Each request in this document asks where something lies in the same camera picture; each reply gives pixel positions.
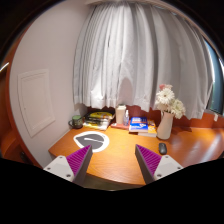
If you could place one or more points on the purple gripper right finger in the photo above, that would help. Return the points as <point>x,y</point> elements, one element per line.
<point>153,166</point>

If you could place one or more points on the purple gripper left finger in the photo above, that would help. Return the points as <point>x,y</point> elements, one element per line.
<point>73,167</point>

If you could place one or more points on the yellow black book stack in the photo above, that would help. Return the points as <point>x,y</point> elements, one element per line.
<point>99,120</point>

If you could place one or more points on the green mug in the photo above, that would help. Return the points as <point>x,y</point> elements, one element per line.
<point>76,122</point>

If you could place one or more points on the white pink flower bouquet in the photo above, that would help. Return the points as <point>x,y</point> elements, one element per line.
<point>167,102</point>

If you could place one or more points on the clear spray bottle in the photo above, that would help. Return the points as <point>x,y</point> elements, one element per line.
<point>126,118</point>

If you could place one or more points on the yellow book under blue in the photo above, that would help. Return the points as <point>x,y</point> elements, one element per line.
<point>152,131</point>

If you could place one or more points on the white lidded jar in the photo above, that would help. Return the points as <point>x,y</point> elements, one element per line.
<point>120,111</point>

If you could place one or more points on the black computer mouse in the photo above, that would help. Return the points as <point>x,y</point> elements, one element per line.
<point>162,148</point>

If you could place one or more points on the red flat book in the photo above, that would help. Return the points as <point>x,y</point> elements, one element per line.
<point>119,126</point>

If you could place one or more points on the white ceramic vase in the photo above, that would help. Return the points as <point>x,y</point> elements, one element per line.
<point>165,126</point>

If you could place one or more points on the white curtain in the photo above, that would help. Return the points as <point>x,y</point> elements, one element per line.
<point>127,50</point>

